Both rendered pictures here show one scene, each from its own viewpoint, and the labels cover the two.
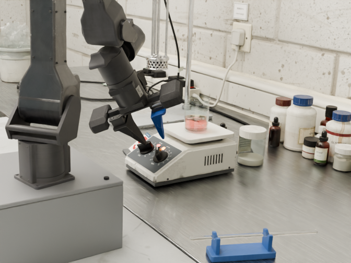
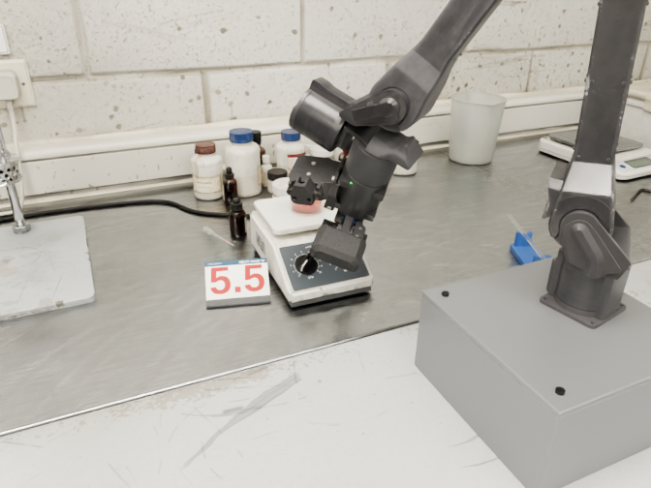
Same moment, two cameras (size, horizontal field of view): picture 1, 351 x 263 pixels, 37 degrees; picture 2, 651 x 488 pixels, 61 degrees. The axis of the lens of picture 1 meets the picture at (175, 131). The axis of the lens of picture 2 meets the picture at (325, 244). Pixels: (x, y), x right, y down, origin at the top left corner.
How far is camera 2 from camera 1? 1.16 m
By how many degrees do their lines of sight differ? 74
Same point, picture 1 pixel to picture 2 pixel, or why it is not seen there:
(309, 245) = (497, 230)
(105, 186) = not seen: hidden behind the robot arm
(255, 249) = (527, 251)
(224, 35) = not seen: outside the picture
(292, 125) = (251, 167)
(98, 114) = (346, 241)
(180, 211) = (438, 281)
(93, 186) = not seen: hidden behind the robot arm
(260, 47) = (58, 91)
